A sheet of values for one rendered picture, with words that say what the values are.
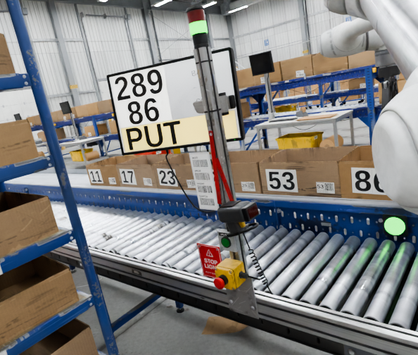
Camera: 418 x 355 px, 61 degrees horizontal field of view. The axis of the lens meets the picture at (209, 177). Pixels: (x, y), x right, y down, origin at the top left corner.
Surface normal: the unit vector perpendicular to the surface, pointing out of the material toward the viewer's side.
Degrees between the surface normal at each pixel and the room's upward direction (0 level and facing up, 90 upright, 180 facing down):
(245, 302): 90
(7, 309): 90
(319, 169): 90
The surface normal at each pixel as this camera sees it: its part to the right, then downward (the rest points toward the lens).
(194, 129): -0.33, 0.21
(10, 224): 0.77, 0.03
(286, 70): -0.61, 0.28
